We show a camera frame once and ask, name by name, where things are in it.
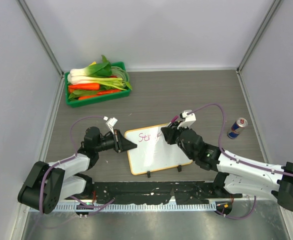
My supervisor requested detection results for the green vegetable tray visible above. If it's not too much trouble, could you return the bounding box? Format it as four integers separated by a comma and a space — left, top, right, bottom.
64, 61, 133, 108

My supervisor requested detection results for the energy drink can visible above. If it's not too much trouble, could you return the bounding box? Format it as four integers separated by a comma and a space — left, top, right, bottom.
227, 117, 248, 139

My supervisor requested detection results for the yellow framed whiteboard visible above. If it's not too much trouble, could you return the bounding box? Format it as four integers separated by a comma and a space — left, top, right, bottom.
124, 124, 193, 175

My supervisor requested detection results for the pink capped marker pen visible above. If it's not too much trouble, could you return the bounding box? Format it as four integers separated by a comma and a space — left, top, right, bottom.
166, 115, 179, 127

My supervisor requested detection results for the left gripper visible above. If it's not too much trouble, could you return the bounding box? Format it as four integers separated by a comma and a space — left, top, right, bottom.
94, 129, 137, 153

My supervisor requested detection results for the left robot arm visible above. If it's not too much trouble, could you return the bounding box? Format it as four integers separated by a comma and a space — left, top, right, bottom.
17, 127, 137, 214

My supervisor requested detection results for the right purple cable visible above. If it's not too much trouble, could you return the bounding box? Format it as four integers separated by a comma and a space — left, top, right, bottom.
186, 103, 293, 221

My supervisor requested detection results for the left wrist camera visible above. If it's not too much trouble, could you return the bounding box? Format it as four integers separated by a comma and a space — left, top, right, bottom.
103, 116, 118, 134

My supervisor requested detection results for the white cable duct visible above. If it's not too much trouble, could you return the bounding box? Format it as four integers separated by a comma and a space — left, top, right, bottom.
53, 201, 217, 213

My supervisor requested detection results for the green leaf vegetable toy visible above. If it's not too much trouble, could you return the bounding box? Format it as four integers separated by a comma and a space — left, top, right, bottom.
68, 89, 98, 101

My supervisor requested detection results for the orange carrot toy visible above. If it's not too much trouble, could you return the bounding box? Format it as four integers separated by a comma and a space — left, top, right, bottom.
68, 83, 100, 91
78, 95, 99, 101

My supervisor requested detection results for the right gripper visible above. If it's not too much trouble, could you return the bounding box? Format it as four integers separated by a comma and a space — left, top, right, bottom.
162, 120, 195, 160

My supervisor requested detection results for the green onion toy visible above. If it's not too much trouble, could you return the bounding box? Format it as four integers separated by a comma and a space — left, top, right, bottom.
66, 75, 133, 91

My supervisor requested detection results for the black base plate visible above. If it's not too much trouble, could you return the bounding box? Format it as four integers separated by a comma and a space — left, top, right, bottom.
75, 181, 243, 205

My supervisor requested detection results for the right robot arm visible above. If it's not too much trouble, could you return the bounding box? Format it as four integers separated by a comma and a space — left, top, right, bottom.
161, 126, 293, 212

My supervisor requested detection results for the bok choy toy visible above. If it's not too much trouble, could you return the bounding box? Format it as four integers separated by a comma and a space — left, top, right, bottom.
69, 55, 112, 78

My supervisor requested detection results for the red chili toy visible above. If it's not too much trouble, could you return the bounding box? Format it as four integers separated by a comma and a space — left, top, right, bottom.
96, 89, 121, 96

